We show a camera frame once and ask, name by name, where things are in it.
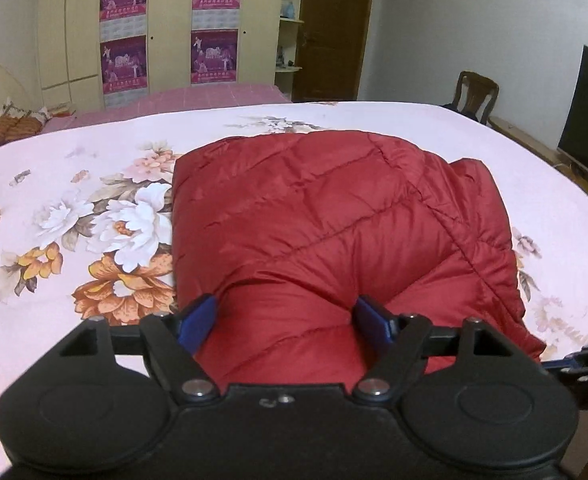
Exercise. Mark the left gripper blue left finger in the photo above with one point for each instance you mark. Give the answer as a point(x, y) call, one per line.
point(170, 343)

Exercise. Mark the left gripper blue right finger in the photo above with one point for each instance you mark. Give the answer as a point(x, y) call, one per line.
point(398, 343)

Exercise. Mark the red down jacket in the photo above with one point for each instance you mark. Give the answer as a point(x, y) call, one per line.
point(288, 231)

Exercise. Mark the floral white quilt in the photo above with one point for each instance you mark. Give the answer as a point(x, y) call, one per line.
point(86, 217)

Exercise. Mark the wooden tv bench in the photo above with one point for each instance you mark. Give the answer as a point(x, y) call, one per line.
point(571, 170)

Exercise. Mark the dark wooden chair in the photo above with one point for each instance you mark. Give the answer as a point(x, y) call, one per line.
point(475, 96)

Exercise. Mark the brown patterned pillow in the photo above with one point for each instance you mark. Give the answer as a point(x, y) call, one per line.
point(19, 124)

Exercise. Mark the purple poster lower left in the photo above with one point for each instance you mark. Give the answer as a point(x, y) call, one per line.
point(124, 64)

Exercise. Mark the purple poster lower right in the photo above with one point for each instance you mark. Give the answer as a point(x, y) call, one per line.
point(214, 56)

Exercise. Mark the cream wardrobe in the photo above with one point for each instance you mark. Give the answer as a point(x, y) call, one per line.
point(69, 50)

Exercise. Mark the brown wooden door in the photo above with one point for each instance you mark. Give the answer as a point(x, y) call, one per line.
point(330, 51)

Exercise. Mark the purple poster upper left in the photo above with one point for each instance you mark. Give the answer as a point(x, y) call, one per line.
point(122, 19)

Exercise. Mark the cream corner shelf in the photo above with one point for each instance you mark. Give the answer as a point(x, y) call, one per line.
point(286, 64)

